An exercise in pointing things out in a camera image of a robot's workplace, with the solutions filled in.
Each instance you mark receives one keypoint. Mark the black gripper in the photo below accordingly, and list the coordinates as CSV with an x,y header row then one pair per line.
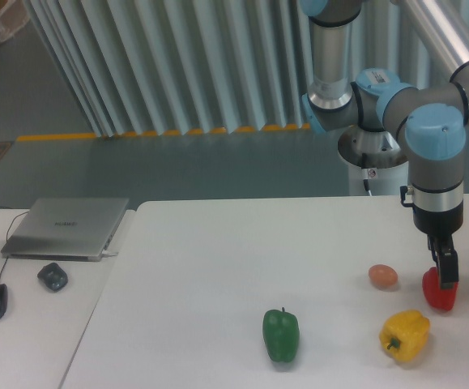
x,y
441,225

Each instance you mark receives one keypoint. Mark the red bell pepper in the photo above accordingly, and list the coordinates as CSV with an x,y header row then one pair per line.
x,y
435,296

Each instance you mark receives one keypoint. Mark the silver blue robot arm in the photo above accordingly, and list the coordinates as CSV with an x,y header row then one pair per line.
x,y
429,125

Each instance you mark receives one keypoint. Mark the brown egg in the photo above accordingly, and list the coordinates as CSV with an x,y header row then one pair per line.
x,y
383,276

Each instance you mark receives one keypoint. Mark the yellow bell pepper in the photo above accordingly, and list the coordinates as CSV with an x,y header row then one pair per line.
x,y
404,335

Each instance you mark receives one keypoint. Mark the green bell pepper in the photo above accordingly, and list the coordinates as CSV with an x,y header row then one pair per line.
x,y
281,335

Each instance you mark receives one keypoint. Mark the white corrugated partition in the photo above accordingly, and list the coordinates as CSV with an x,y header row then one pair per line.
x,y
180,66

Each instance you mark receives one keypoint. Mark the silver closed laptop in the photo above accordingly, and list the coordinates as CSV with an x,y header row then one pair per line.
x,y
67,229

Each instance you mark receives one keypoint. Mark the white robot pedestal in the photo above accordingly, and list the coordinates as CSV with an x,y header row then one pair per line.
x,y
375,163

